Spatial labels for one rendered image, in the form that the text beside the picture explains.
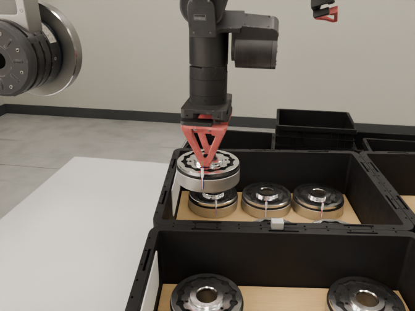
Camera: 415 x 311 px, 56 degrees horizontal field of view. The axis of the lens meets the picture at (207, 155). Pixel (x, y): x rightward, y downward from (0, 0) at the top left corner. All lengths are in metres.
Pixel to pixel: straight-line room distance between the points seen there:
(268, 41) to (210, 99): 0.11
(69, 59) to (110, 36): 2.96
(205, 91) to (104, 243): 0.53
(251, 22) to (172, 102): 3.26
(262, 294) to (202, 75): 0.34
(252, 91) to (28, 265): 2.95
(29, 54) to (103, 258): 0.46
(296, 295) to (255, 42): 0.38
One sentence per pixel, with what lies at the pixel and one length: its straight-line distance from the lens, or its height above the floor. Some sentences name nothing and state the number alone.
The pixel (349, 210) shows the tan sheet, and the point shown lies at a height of 0.83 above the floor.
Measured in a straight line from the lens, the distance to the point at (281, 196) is 0.83.
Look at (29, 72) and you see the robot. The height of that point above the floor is 1.11.
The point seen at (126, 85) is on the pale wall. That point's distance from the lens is 3.90.
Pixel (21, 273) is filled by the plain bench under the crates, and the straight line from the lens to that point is 0.95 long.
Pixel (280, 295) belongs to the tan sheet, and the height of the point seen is 0.83.
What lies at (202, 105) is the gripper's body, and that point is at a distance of 0.58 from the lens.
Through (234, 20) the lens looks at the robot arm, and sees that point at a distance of 0.56.
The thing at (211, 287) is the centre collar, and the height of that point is 0.87.
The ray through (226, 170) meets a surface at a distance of 0.61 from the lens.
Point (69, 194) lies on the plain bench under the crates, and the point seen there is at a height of 0.70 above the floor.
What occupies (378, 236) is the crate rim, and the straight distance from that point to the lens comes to 0.63.
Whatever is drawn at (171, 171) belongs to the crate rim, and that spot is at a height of 0.93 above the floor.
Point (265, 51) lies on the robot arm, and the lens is 0.55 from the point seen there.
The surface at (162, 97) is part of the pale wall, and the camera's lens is 3.81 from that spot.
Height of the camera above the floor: 1.27
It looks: 24 degrees down
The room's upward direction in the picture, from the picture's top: straight up
